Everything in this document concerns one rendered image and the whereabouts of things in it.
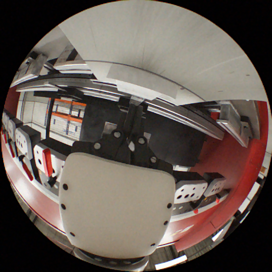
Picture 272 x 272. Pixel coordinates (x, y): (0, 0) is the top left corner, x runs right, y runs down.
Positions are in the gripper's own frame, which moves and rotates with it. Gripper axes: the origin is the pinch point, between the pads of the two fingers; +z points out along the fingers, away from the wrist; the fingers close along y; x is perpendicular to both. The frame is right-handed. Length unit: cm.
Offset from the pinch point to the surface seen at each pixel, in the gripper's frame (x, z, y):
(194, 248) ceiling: -245, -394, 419
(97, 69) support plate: 3.0, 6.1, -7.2
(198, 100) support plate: 4.3, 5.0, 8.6
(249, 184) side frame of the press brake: 1, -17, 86
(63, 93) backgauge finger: -17.5, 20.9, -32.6
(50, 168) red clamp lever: -9.5, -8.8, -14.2
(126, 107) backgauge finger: -17.7, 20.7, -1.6
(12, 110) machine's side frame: -55, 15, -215
